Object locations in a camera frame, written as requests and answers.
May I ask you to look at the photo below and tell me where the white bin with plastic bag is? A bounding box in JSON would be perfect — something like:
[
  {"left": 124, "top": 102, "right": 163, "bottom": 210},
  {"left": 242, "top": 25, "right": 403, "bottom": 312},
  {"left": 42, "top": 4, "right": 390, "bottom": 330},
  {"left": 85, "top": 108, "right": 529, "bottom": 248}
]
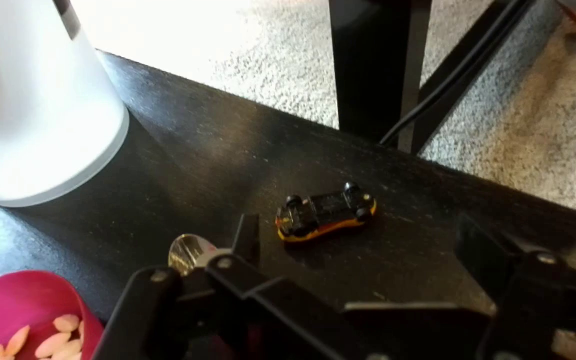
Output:
[{"left": 0, "top": 0, "right": 132, "bottom": 209}]

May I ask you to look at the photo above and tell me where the small orange toy car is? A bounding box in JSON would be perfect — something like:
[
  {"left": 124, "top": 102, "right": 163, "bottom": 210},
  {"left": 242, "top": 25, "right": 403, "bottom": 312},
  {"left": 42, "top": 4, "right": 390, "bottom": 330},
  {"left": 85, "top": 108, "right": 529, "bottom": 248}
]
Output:
[{"left": 274, "top": 181, "right": 379, "bottom": 246}]

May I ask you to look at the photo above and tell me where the metal spoon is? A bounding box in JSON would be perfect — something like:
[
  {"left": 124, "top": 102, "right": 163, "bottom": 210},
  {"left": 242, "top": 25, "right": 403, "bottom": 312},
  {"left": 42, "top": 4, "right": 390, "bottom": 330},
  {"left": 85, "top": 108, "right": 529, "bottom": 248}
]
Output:
[{"left": 166, "top": 232, "right": 233, "bottom": 277}]

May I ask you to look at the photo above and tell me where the pink bowl with nuts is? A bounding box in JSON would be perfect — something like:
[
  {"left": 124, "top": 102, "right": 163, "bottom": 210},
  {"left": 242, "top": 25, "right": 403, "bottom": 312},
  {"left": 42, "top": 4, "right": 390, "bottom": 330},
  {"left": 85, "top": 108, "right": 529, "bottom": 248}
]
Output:
[{"left": 0, "top": 269, "right": 106, "bottom": 360}]

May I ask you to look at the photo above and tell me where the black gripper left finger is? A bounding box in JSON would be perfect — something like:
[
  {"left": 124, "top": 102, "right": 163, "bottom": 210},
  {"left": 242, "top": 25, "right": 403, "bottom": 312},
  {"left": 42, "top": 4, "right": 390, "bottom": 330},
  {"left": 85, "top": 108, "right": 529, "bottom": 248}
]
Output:
[{"left": 94, "top": 214, "right": 350, "bottom": 360}]

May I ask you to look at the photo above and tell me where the black coffee table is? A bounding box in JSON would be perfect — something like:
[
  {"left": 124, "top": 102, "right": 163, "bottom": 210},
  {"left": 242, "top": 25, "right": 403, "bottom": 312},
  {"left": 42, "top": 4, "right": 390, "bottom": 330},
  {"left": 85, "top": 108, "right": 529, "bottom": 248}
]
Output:
[{"left": 0, "top": 48, "right": 576, "bottom": 360}]

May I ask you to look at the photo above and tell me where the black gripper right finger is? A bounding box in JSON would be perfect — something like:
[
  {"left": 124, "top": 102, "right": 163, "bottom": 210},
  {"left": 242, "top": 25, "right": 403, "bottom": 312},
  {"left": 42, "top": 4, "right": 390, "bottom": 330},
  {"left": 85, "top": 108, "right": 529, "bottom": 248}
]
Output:
[{"left": 459, "top": 219, "right": 576, "bottom": 360}]

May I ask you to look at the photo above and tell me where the black table leg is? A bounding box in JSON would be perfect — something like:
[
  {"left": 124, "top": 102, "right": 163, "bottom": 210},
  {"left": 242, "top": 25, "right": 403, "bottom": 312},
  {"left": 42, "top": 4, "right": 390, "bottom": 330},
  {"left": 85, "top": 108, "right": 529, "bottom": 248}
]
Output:
[{"left": 326, "top": 0, "right": 433, "bottom": 157}]

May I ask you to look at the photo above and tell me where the black floor cable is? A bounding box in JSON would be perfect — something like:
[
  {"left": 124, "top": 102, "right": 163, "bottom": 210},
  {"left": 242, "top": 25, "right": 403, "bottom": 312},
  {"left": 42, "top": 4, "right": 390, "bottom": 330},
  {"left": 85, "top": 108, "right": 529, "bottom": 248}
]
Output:
[{"left": 376, "top": 0, "right": 535, "bottom": 148}]

